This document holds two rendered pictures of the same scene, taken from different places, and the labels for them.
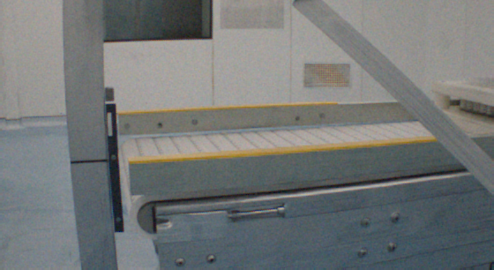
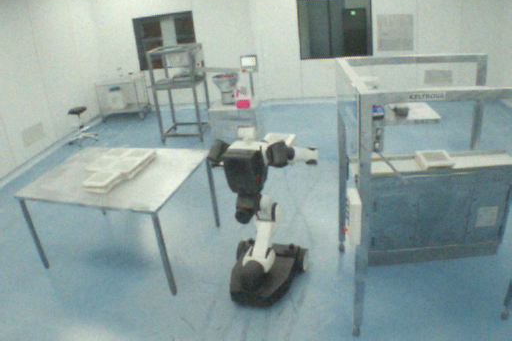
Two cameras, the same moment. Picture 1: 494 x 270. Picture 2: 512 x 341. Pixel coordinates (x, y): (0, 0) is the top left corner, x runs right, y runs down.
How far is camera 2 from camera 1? 2.39 m
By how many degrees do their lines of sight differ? 24
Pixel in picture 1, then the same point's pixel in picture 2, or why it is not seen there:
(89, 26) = (343, 143)
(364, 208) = (387, 181)
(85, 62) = (342, 149)
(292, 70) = (417, 73)
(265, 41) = not seen: hidden behind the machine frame
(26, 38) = (268, 57)
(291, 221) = (376, 182)
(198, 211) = not seen: hidden behind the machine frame
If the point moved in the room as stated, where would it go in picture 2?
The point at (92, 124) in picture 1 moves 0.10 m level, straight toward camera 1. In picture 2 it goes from (343, 160) to (345, 165)
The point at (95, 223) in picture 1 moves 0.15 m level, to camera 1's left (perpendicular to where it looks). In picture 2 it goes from (342, 178) to (324, 177)
